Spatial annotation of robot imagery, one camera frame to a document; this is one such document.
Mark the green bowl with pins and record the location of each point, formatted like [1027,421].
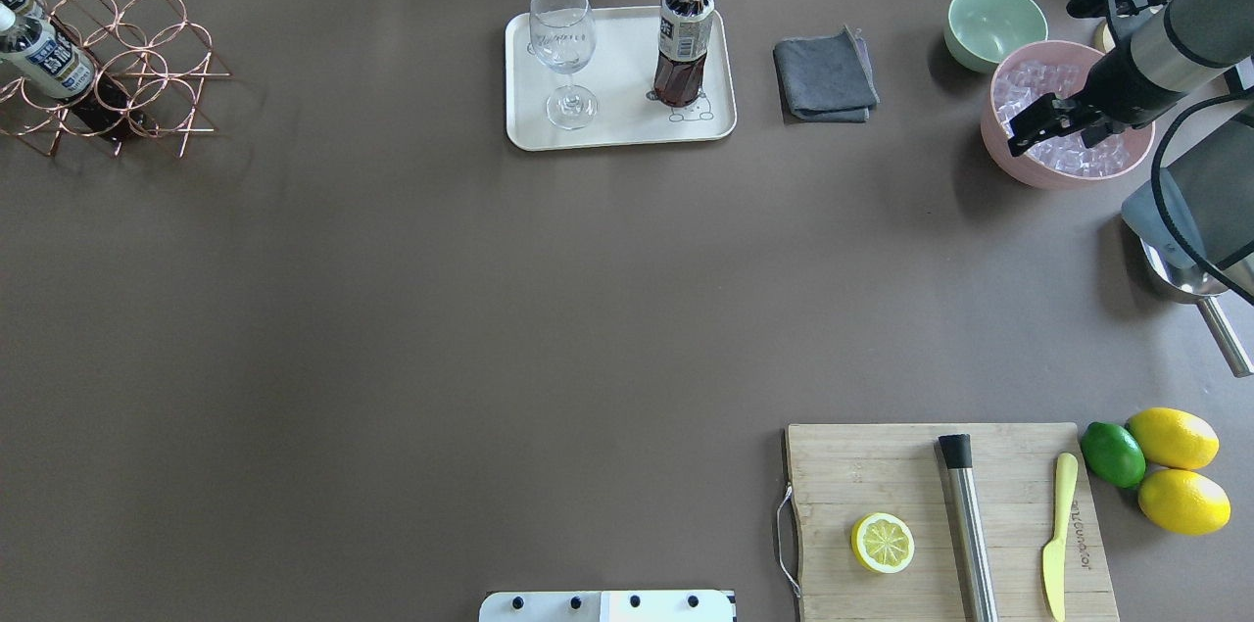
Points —
[981,34]

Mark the bamboo cutting board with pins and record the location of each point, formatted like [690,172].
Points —
[841,472]

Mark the yellow plastic knife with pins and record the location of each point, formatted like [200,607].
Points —
[1053,553]

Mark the grey folded cloth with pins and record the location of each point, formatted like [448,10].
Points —
[827,78]

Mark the wooden stand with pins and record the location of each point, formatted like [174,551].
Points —
[1104,37]

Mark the clear wine glass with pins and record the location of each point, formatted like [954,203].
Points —
[563,37]

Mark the lemon half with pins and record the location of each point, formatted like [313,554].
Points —
[883,543]

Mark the steel muddler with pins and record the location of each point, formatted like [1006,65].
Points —
[960,468]

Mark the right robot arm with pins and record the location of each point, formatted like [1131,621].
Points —
[1200,178]

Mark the cream rabbit tray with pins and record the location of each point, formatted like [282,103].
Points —
[621,74]

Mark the metal ice scoop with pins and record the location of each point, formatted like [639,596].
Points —
[1194,287]

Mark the copper wire bottle basket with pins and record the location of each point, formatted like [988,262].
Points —
[153,48]

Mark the green lime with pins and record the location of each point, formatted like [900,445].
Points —
[1113,454]

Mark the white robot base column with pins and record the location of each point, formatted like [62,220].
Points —
[642,604]

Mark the whole lemon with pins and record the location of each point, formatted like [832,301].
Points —
[1184,502]
[1174,438]

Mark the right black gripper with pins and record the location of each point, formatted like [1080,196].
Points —
[1123,86]

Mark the pink bowl with ice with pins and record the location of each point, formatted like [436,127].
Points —
[1054,67]

